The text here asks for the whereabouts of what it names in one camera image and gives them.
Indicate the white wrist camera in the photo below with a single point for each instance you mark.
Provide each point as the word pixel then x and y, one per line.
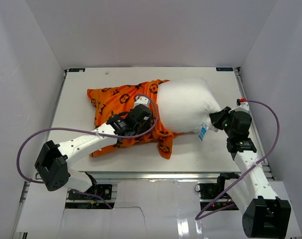
pixel 241 106
pixel 141 100

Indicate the aluminium table edge rail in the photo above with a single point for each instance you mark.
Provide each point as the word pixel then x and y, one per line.
pixel 152 176

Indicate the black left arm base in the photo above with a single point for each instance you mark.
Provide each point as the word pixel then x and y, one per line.
pixel 102 190

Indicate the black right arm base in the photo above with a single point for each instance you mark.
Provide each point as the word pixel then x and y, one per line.
pixel 211 190

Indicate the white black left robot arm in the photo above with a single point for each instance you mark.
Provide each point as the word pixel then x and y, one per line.
pixel 55 160

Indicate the right table corner label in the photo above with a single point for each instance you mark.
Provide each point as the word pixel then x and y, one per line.
pixel 224 69

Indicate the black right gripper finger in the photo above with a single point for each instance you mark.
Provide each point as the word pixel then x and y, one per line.
pixel 225 111
pixel 219 120

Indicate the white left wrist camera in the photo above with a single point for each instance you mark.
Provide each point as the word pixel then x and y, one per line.
pixel 141 100

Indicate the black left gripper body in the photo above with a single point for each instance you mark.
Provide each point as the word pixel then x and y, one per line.
pixel 142 128

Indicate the table corner label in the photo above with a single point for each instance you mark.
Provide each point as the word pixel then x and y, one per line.
pixel 76 70
pixel 224 69

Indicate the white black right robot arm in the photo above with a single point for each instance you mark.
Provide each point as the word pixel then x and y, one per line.
pixel 264 214

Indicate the left table corner label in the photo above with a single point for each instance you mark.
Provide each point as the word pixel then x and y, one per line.
pixel 76 70

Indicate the blue white pillow tag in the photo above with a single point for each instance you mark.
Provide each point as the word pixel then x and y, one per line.
pixel 203 130

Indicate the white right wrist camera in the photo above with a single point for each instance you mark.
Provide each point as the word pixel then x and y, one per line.
pixel 241 106

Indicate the white pillow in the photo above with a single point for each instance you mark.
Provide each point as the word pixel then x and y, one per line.
pixel 185 105

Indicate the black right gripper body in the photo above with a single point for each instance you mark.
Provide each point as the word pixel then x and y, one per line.
pixel 227 125

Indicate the orange black patterned pillowcase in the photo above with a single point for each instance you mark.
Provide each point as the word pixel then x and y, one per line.
pixel 109 102

